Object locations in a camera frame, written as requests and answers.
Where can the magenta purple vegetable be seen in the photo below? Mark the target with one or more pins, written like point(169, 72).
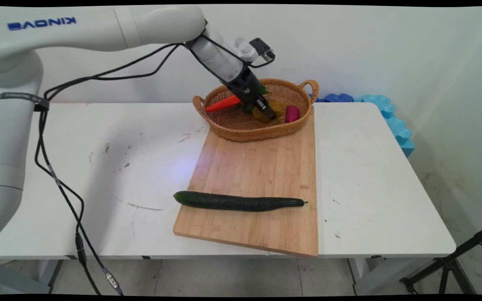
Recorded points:
point(292, 113)

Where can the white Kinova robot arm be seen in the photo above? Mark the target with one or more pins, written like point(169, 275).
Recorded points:
point(78, 31)

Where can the yellow round fruit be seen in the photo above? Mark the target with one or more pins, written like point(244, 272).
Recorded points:
point(278, 109)

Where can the blue foam mats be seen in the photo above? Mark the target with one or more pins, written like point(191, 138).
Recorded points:
point(391, 119)

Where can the long dark green cucumber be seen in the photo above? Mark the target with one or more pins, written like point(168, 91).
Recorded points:
point(237, 202)

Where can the bamboo cutting board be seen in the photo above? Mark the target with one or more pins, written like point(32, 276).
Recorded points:
point(257, 175)

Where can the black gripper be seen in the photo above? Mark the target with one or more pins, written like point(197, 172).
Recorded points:
point(244, 85)

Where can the wrist camera on white mount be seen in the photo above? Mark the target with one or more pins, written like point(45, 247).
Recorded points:
point(254, 47)

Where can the white table leg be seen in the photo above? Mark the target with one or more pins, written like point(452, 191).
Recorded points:
point(391, 274)
point(15, 278)

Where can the orange carrot with green top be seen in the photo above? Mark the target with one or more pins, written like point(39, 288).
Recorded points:
point(223, 103)

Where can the black tripod stand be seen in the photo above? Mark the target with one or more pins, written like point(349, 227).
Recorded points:
point(450, 263)

